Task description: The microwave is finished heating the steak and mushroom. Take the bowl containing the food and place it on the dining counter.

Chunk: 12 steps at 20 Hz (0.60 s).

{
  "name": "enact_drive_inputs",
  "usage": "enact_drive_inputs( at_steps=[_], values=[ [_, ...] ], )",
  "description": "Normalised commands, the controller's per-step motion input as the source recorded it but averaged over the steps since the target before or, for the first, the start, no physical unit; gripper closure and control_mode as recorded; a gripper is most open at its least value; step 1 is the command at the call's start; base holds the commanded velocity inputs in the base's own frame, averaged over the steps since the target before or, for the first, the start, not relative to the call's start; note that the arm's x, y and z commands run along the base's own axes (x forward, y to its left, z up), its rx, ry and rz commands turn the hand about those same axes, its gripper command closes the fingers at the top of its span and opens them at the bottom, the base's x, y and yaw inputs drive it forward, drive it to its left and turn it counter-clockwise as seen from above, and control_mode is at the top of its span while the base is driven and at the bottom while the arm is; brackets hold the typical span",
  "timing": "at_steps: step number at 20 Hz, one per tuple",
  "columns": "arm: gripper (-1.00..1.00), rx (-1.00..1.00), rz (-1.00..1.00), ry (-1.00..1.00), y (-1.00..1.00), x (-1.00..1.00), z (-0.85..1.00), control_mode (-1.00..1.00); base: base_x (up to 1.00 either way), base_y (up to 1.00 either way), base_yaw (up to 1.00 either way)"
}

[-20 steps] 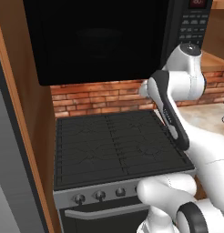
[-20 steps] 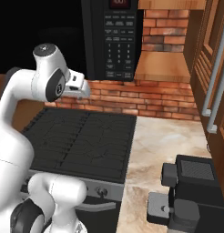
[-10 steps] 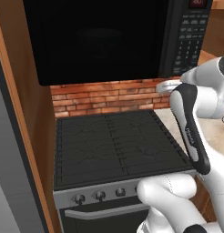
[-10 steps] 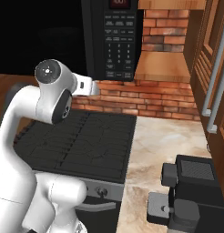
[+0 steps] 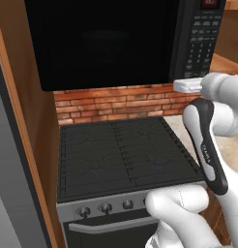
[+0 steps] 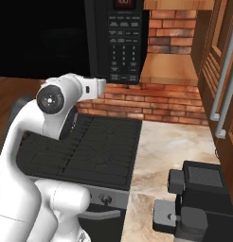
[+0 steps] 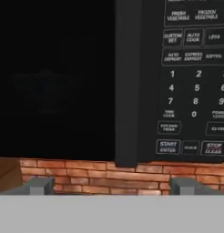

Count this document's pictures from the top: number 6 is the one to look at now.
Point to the black hob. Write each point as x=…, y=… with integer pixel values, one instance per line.
x=102, y=148

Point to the black coffee machine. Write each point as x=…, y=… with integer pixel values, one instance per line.
x=203, y=195

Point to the wooden wall cupboard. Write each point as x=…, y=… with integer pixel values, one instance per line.
x=178, y=3

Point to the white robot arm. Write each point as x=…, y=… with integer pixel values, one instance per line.
x=23, y=151

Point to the grey oven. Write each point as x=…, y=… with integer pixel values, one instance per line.
x=115, y=204

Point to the tall wooden cupboard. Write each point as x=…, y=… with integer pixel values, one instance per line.
x=225, y=151

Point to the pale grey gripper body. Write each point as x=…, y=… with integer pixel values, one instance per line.
x=100, y=85

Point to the black microwave door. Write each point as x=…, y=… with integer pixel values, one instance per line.
x=42, y=38

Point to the grey oven knob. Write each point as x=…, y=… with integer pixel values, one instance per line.
x=105, y=199

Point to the black microwave oven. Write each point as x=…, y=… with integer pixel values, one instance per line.
x=124, y=41

